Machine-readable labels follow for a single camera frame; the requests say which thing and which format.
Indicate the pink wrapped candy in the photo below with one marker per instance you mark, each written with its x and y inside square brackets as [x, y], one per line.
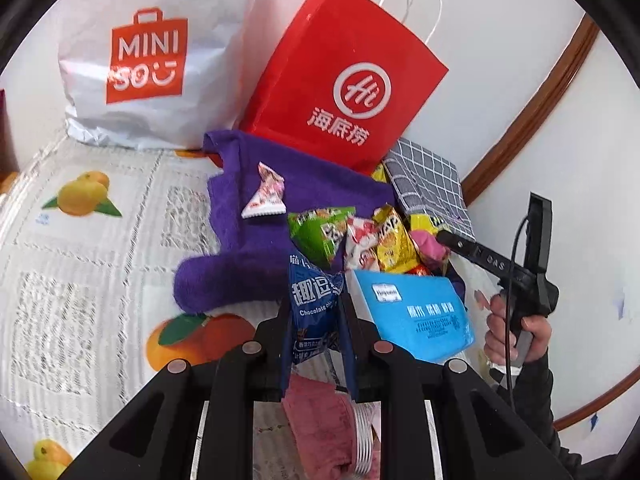
[265, 192]

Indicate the light blue box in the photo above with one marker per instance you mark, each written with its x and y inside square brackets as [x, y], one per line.
[415, 310]

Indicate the purple towel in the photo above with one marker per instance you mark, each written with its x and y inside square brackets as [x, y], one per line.
[250, 245]

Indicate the person's right hand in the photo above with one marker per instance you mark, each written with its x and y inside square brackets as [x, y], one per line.
[500, 330]

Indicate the dark blue snack packet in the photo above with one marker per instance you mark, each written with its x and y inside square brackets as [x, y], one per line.
[312, 305]

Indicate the white plastic shopping bag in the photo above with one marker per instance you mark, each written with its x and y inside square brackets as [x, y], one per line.
[165, 50]

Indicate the red paper bag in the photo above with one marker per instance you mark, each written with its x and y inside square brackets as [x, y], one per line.
[340, 75]

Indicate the small yellow snack packet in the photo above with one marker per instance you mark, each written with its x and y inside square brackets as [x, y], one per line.
[395, 240]

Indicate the small red snack packet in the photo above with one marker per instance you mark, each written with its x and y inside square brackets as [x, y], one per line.
[419, 271]

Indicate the green snack packet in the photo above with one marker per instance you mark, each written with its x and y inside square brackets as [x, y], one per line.
[315, 235]

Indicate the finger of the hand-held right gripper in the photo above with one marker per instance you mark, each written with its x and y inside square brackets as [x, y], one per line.
[452, 241]

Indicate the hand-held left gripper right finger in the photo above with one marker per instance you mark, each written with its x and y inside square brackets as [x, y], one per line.
[365, 355]

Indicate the yellow packet corner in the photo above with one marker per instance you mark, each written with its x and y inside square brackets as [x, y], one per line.
[379, 174]

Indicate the grey checked cloth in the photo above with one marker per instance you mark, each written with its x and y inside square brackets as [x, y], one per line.
[430, 180]

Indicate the white and red snack packet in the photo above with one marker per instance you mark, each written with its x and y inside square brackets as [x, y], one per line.
[361, 242]

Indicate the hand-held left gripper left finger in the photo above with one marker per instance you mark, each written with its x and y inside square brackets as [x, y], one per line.
[235, 375]

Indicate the brown wooden round frame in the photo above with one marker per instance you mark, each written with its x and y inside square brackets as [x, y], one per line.
[540, 95]

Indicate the yellow and pink snack packet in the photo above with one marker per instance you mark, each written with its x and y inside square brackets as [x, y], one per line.
[427, 247]

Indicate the person's right forearm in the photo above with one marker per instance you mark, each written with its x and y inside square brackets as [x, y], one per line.
[540, 410]

